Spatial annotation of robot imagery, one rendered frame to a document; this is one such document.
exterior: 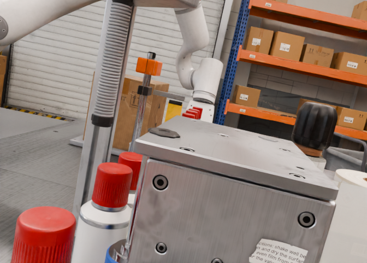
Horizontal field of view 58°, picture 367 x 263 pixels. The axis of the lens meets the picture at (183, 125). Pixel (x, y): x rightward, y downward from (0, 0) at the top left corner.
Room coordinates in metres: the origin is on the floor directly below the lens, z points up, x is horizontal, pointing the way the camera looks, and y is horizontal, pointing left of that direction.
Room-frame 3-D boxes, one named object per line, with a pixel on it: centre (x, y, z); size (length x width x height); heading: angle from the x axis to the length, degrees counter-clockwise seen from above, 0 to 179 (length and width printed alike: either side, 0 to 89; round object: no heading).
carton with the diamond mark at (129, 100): (1.36, 0.23, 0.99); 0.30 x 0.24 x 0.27; 174
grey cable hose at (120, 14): (0.52, 0.13, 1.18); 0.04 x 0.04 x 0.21
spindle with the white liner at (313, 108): (0.71, -0.28, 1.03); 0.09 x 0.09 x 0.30
